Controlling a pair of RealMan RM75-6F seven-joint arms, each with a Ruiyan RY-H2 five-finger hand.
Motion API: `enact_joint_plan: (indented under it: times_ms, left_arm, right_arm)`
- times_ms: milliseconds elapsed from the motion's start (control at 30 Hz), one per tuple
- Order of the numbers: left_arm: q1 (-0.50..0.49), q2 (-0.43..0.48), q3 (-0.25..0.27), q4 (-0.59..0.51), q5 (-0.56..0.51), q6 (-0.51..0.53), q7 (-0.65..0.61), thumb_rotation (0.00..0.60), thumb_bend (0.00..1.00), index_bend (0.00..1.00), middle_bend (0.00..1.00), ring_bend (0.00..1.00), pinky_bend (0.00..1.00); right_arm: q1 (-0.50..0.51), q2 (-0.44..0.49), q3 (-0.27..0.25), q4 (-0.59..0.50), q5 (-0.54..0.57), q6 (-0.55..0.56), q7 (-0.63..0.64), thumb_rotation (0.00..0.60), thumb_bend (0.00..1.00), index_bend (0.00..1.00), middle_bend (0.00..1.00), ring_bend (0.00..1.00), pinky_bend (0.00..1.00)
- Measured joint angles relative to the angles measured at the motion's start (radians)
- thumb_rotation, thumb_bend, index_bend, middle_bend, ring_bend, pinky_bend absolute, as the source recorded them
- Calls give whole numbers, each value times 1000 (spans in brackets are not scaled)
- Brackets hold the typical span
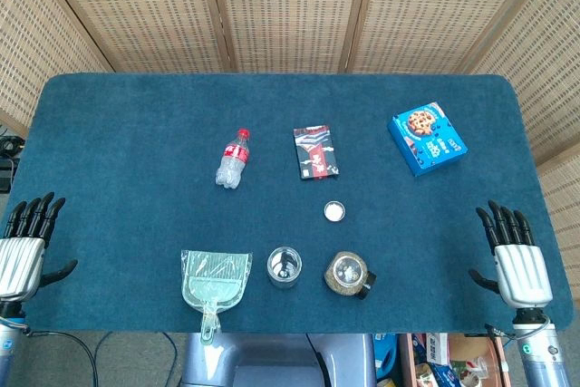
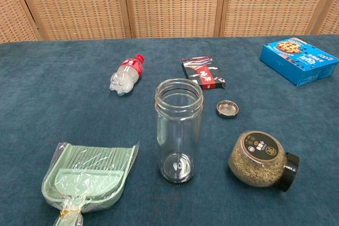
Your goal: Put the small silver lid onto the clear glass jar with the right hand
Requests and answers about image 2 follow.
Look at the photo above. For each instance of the green dustpan in plastic wrap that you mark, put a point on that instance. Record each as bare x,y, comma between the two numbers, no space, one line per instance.
87,178

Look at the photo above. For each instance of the spice jar black lid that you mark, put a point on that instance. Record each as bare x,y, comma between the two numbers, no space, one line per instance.
254,165

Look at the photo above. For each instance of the blue velvet table cover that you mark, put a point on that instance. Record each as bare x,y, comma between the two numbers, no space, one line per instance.
66,104

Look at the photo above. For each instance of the woven folding screen panel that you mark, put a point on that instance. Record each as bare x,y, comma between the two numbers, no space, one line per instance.
270,3
172,3
76,3
331,11
10,11

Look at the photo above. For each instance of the black red snack packet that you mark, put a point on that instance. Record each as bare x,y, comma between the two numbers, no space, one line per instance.
204,73

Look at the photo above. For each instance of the blue cookie box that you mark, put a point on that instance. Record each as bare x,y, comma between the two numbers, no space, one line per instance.
296,59

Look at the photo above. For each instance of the small metal strainer lid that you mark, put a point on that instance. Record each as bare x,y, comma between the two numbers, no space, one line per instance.
227,110

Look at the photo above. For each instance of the plastic cola bottle red cap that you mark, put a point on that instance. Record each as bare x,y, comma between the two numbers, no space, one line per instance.
124,77

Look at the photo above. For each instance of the clear glass jar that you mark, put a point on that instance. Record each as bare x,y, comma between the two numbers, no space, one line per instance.
178,130

